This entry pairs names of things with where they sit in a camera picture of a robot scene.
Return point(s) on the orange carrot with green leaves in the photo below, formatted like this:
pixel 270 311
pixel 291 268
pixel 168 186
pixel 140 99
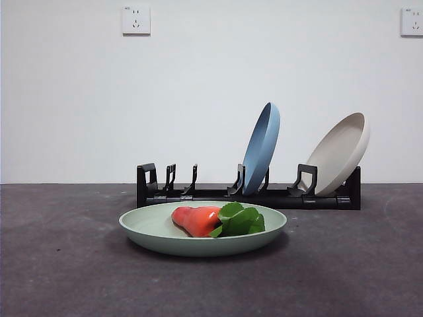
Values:
pixel 197 221

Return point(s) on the green plate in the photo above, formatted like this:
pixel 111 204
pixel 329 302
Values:
pixel 152 234

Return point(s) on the blue plate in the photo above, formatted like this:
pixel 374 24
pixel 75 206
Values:
pixel 262 148

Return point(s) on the black plate rack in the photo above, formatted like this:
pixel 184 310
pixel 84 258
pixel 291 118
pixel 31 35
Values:
pixel 317 202

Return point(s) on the beige plate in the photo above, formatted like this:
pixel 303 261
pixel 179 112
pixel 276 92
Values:
pixel 338 155

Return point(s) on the white wall socket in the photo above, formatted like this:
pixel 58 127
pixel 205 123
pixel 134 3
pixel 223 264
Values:
pixel 413 21
pixel 136 20

